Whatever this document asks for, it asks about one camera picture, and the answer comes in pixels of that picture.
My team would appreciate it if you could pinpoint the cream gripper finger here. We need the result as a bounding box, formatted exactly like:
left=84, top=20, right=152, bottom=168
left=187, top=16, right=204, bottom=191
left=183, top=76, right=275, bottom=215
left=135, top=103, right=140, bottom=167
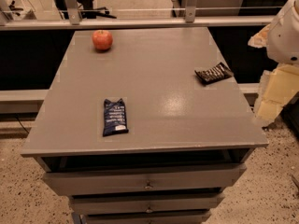
left=254, top=63, right=299, bottom=122

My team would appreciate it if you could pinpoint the metal guard rail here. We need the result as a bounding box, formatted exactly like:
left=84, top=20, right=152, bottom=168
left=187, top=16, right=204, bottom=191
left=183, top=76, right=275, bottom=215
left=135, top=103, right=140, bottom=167
left=0, top=0, right=274, bottom=31

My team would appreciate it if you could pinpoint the dark blue snack packet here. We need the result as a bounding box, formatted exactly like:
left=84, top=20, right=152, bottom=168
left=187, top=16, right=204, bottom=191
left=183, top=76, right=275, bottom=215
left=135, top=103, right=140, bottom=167
left=103, top=99, right=129, bottom=136

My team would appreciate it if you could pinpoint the middle grey drawer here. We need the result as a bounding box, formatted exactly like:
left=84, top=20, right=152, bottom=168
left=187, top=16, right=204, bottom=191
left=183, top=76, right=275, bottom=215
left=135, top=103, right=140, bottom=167
left=70, top=193, right=224, bottom=215

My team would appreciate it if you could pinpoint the top grey drawer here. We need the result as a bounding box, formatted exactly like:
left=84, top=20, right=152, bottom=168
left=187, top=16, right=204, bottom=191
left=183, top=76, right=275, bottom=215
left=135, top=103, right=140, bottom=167
left=43, top=163, right=246, bottom=196

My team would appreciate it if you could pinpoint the black snack packet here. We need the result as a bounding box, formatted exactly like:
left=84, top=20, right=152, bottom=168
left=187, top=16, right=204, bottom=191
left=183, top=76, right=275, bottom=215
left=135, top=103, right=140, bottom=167
left=194, top=63, right=234, bottom=85

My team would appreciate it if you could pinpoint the red apple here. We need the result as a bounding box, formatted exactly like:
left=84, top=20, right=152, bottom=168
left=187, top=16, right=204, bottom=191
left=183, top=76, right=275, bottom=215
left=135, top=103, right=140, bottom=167
left=92, top=30, right=113, bottom=50

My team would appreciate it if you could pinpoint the grey drawer cabinet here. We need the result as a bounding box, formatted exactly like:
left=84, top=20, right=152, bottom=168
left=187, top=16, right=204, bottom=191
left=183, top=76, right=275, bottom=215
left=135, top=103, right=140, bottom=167
left=20, top=26, right=270, bottom=224

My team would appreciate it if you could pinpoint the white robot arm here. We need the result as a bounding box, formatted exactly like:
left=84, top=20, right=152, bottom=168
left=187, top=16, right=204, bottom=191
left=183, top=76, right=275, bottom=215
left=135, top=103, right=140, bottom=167
left=248, top=0, right=299, bottom=125

